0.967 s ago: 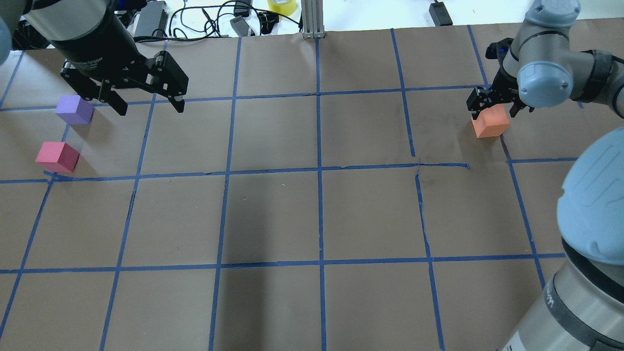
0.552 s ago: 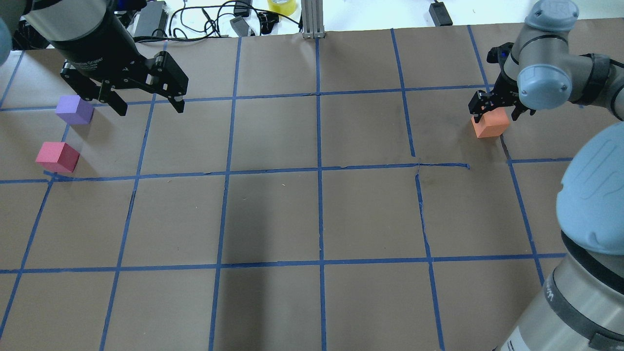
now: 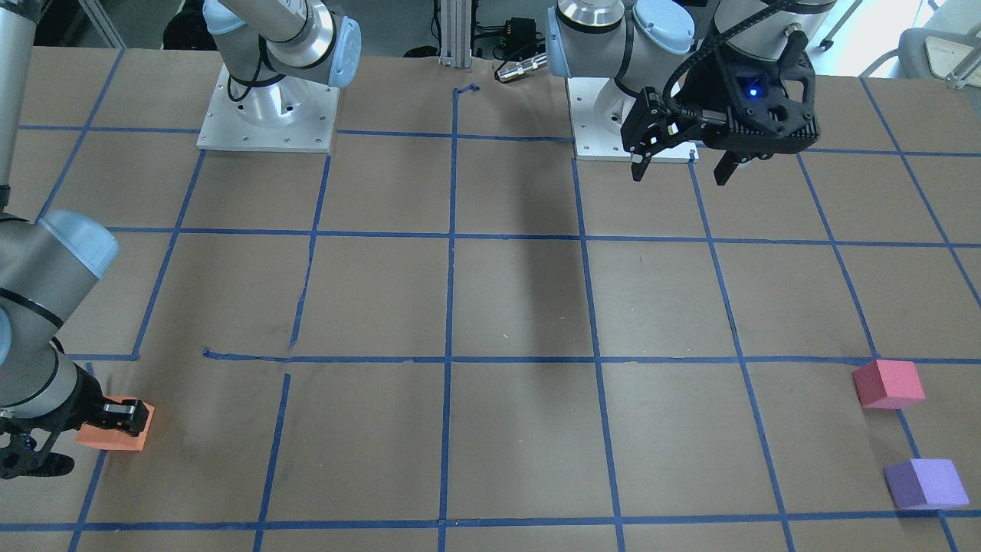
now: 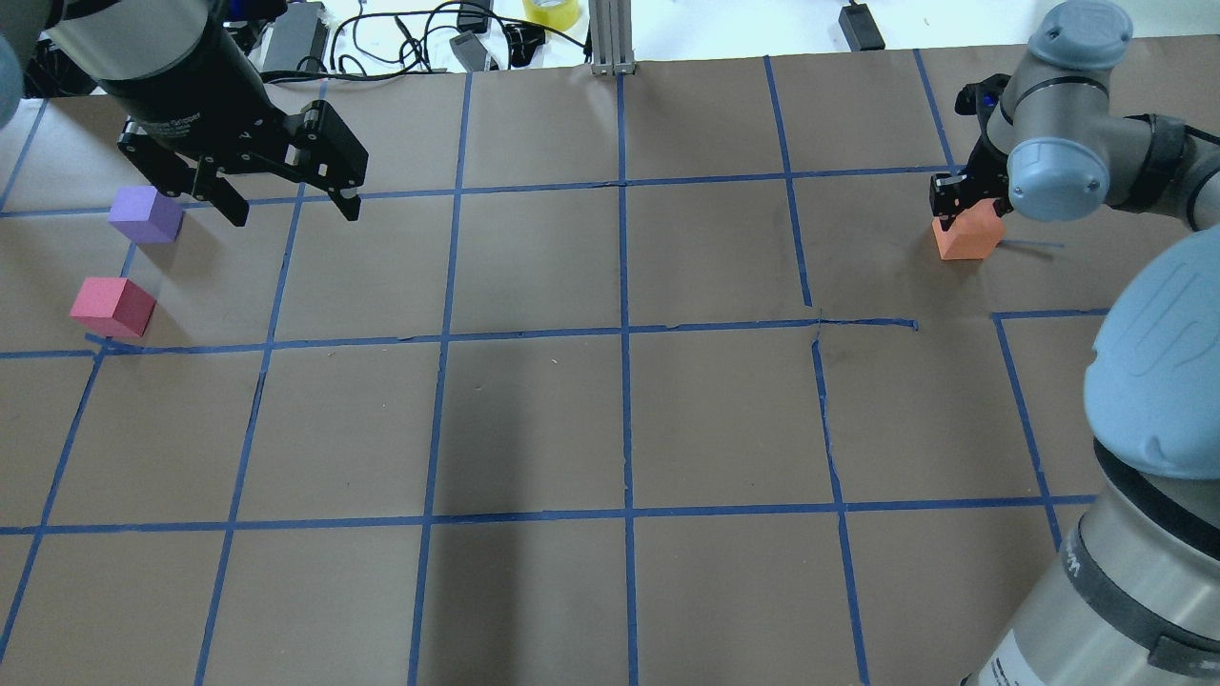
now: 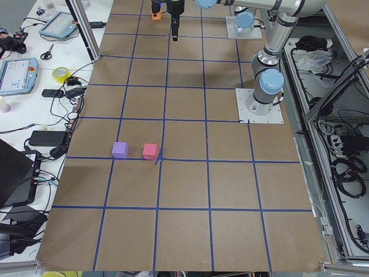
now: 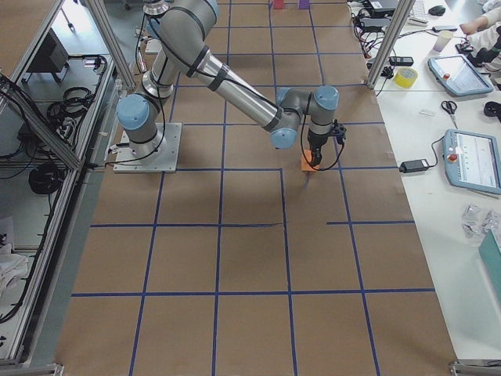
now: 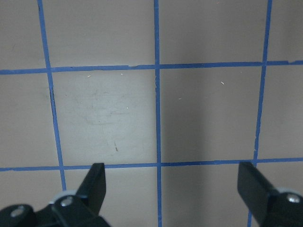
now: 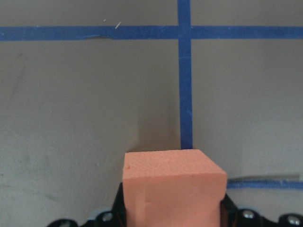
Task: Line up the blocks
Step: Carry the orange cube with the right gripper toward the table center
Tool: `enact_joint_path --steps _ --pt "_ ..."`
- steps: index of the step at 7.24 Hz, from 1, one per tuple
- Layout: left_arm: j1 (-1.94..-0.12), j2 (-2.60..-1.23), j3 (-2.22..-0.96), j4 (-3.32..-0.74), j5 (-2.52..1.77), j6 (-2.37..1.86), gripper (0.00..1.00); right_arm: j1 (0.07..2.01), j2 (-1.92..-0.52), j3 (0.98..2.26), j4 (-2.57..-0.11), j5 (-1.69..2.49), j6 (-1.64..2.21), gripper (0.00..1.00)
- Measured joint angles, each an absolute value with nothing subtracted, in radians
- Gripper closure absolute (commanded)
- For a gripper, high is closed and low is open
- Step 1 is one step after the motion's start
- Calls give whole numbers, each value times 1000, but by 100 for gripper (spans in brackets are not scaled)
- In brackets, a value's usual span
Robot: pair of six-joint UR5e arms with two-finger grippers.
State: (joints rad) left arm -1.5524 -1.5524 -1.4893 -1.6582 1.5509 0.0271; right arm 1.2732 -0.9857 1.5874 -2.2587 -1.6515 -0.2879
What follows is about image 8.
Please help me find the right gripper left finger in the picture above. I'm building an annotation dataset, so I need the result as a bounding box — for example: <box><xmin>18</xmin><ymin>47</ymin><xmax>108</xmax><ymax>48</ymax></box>
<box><xmin>113</xmin><ymin>183</ymin><xmax>127</xmax><ymax>227</ymax></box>

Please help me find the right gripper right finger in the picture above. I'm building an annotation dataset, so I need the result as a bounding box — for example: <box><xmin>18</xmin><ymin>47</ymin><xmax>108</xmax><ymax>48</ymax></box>
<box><xmin>220</xmin><ymin>194</ymin><xmax>238</xmax><ymax>227</ymax></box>

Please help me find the orange foam block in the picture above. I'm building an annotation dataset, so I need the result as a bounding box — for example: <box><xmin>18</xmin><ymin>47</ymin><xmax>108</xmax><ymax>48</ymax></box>
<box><xmin>123</xmin><ymin>149</ymin><xmax>227</xmax><ymax>227</ymax></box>

